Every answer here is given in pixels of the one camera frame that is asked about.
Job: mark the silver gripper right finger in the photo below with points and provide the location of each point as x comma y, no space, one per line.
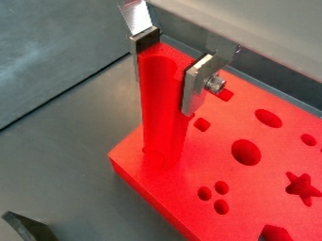
200,77

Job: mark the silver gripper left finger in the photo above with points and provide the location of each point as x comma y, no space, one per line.
144,33

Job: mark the red arch peg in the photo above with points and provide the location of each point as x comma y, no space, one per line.
164,123

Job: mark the dark grey arch holder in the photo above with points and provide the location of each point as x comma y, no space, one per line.
29,229

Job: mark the red shape sorter board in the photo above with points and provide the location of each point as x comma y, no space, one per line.
247,181

